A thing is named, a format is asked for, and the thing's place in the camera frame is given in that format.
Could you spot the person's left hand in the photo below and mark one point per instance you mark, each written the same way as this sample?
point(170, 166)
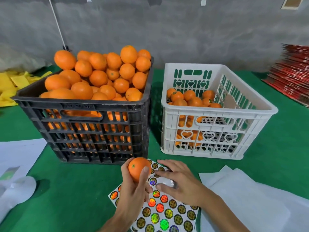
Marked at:
point(130, 198)

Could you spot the stack of red cardboard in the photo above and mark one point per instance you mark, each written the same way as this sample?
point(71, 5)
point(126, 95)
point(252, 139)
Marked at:
point(289, 74)

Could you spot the person's right forearm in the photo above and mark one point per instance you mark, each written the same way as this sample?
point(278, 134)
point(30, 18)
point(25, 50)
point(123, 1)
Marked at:
point(224, 217)

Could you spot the pile of yellow bags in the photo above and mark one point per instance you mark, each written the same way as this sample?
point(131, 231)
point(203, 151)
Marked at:
point(12, 87)

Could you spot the beige woven sack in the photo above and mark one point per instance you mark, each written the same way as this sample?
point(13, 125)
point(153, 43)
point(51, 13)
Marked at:
point(19, 58)

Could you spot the pile of oranges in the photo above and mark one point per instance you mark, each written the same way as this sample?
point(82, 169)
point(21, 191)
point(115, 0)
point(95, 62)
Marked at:
point(65, 59)

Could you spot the heap of labelled oranges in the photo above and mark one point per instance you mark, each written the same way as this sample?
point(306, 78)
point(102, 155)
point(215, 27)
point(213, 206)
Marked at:
point(195, 101)

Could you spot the white backing sheet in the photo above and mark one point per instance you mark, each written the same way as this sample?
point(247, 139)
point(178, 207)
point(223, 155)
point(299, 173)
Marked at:
point(246, 200)
point(299, 210)

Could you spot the person's right hand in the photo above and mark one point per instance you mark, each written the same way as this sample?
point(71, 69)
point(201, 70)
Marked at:
point(186, 183)

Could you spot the green felt table cover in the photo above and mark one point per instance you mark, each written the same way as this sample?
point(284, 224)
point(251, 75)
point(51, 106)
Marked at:
point(77, 195)

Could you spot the holographic sticker sheet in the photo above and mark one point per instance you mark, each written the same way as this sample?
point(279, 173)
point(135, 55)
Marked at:
point(164, 215)

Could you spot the beige wall plate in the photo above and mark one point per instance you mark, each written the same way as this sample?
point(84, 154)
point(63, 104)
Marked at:
point(292, 2)

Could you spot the black plastic crate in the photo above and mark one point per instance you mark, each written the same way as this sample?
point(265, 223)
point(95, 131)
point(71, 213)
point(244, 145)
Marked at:
point(140, 106)

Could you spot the white printed paper sheet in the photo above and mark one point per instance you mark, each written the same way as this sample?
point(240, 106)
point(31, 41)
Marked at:
point(21, 152)

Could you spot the white handheld controller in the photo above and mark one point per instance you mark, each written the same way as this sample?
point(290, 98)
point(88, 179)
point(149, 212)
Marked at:
point(19, 190)

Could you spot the single orange fruit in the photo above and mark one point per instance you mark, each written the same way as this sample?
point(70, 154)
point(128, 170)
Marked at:
point(139, 169)

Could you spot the white pole with black base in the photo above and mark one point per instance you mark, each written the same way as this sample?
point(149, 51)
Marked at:
point(58, 21)

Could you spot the white plastic crate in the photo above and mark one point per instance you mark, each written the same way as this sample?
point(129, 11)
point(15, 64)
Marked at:
point(190, 65)

